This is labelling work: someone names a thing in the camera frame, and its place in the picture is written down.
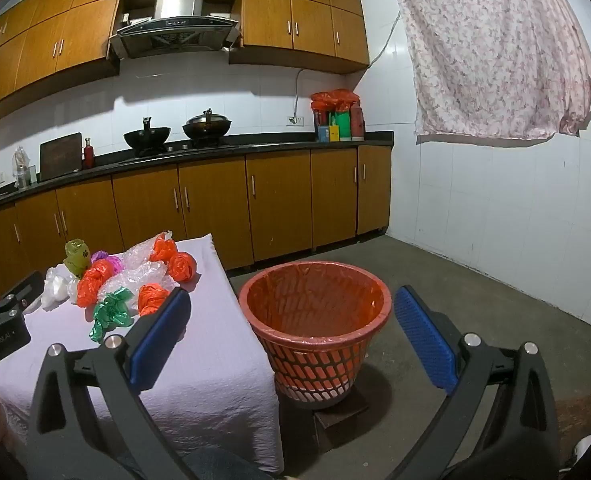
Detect steel range hood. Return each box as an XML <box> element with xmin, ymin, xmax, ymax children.
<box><xmin>108</xmin><ymin>0</ymin><xmax>241</xmax><ymax>60</ymax></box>

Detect wooden lower cabinets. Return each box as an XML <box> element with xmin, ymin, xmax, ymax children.
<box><xmin>0</xmin><ymin>145</ymin><xmax>393</xmax><ymax>306</ymax></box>

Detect wooden cabinets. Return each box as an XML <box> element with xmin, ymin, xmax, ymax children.
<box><xmin>0</xmin><ymin>145</ymin><xmax>393</xmax><ymax>306</ymax></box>
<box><xmin>0</xmin><ymin>0</ymin><xmax>371</xmax><ymax>129</ymax></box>

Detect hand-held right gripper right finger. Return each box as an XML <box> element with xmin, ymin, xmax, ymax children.
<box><xmin>393</xmin><ymin>285</ymin><xmax>561</xmax><ymax>480</ymax></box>

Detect white plastic bag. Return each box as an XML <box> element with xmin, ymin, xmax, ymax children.
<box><xmin>40</xmin><ymin>266</ymin><xmax>81</xmax><ymax>311</ymax></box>

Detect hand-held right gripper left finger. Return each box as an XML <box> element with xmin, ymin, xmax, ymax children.
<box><xmin>25</xmin><ymin>287</ymin><xmax>192</xmax><ymax>480</ymax></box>

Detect white power cable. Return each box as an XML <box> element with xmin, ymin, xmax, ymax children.
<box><xmin>293</xmin><ymin>67</ymin><xmax>307</xmax><ymax>120</ymax></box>

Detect wooden upper cabinets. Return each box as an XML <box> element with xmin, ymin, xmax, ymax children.
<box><xmin>0</xmin><ymin>0</ymin><xmax>371</xmax><ymax>129</ymax></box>

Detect pink floral hanging cloth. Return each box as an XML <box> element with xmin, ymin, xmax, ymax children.
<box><xmin>393</xmin><ymin>0</ymin><xmax>591</xmax><ymax>140</ymax></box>

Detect yellow-green plastic bag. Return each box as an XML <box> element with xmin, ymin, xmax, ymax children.
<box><xmin>64</xmin><ymin>239</ymin><xmax>92</xmax><ymax>277</ymax></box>

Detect green carton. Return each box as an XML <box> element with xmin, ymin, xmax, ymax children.
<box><xmin>330</xmin><ymin>111</ymin><xmax>352</xmax><ymax>141</ymax></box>

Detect clear bubble wrap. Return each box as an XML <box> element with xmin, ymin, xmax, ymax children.
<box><xmin>100</xmin><ymin>260</ymin><xmax>181</xmax><ymax>312</ymax></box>
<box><xmin>120</xmin><ymin>231</ymin><xmax>174</xmax><ymax>262</ymax></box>

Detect black wok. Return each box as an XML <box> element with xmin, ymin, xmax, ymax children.
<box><xmin>123</xmin><ymin>117</ymin><xmax>172</xmax><ymax>150</ymax></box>

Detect black kitchen countertop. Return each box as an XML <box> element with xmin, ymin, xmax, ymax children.
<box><xmin>0</xmin><ymin>131</ymin><xmax>395</xmax><ymax>217</ymax></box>

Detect green plastic bag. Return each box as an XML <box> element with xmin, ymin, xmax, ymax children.
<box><xmin>90</xmin><ymin>287</ymin><xmax>135</xmax><ymax>344</ymax></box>

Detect long orange plastic bag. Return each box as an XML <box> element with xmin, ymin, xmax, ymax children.
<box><xmin>76</xmin><ymin>259</ymin><xmax>115</xmax><ymax>307</ymax></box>

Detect dark wooden block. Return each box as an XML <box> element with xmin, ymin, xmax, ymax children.
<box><xmin>313</xmin><ymin>384</ymin><xmax>372</xmax><ymax>454</ymax></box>

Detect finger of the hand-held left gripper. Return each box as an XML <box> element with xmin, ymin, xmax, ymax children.
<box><xmin>0</xmin><ymin>270</ymin><xmax>45</xmax><ymax>313</ymax></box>

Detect clear bag with jar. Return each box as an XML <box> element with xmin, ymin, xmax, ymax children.
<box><xmin>12</xmin><ymin>146</ymin><xmax>38</xmax><ymax>190</ymax></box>

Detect red plastic lattice basket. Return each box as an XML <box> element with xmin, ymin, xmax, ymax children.
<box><xmin>238</xmin><ymin>260</ymin><xmax>393</xmax><ymax>408</ymax></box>

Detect purple plastic bag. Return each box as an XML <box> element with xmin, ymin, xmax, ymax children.
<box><xmin>91</xmin><ymin>251</ymin><xmax>124</xmax><ymax>276</ymax></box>

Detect thin white cord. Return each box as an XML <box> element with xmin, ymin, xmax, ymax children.
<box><xmin>369</xmin><ymin>10</ymin><xmax>402</xmax><ymax>67</ymax></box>

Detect dark cutting board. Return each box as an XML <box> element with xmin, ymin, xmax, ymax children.
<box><xmin>39</xmin><ymin>132</ymin><xmax>83</xmax><ymax>182</ymax></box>

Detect small orange plastic bag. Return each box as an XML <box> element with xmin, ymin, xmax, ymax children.
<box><xmin>150</xmin><ymin>237</ymin><xmax>178</xmax><ymax>264</ymax></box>
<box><xmin>138</xmin><ymin>284</ymin><xmax>170</xmax><ymax>317</ymax></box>
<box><xmin>168</xmin><ymin>252</ymin><xmax>196</xmax><ymax>282</ymax></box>

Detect black pot with lid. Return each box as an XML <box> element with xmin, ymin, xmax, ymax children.
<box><xmin>182</xmin><ymin>108</ymin><xmax>232</xmax><ymax>141</ymax></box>

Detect red bag over condiments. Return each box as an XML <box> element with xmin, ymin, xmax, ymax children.
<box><xmin>310</xmin><ymin>88</ymin><xmax>361</xmax><ymax>114</ymax></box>

